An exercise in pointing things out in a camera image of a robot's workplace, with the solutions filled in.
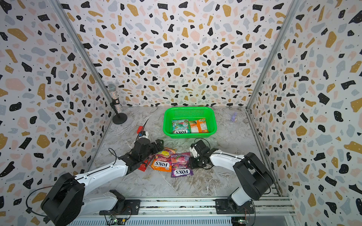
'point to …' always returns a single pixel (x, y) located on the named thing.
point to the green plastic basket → (190, 122)
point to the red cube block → (139, 129)
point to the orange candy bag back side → (200, 126)
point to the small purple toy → (234, 118)
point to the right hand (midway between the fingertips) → (189, 165)
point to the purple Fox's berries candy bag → (180, 165)
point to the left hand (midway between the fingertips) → (160, 142)
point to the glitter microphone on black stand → (120, 118)
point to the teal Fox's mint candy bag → (180, 126)
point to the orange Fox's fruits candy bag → (162, 160)
